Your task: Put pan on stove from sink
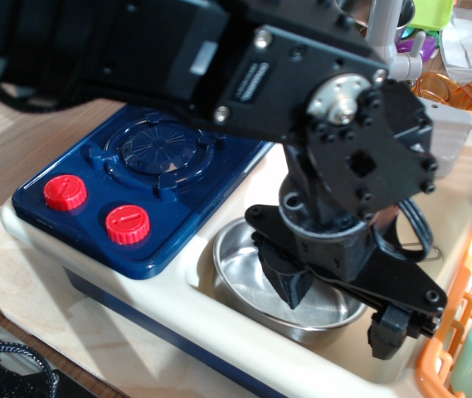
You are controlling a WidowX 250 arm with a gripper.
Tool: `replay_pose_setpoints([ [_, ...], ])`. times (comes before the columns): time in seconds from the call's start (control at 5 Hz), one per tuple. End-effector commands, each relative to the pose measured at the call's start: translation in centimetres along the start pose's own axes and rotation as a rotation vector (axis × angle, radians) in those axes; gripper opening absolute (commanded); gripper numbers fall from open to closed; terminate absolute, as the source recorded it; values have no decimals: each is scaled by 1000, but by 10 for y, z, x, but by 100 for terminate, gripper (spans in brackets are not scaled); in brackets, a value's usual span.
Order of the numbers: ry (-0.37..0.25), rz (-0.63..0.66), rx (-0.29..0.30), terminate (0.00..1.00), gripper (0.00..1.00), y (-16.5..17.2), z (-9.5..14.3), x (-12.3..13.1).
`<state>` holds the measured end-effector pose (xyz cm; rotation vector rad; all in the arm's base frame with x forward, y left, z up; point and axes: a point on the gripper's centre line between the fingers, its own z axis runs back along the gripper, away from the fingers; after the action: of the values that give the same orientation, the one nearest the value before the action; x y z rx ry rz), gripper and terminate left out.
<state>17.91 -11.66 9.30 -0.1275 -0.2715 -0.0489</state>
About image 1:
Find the left red stove knob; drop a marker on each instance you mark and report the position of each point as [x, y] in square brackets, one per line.
[65, 192]

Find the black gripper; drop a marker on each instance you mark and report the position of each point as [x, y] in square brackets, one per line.
[374, 259]

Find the orange translucent plastic toy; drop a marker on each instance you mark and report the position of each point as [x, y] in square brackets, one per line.
[442, 89]

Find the lime green plastic container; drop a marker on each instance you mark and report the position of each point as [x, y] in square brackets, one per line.
[432, 15]

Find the dark blue toy stove top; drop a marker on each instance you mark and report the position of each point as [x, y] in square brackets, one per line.
[180, 176]

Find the right red stove knob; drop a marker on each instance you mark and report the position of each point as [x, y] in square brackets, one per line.
[127, 224]

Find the orange plastic dish rack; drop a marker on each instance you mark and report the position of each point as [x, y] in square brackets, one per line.
[437, 358]

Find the cream toy kitchen sink unit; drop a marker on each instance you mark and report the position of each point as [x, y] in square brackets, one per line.
[180, 304]

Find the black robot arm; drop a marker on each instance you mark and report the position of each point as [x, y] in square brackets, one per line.
[357, 143]

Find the red stove knob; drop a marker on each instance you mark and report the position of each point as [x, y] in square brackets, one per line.
[127, 224]
[65, 192]

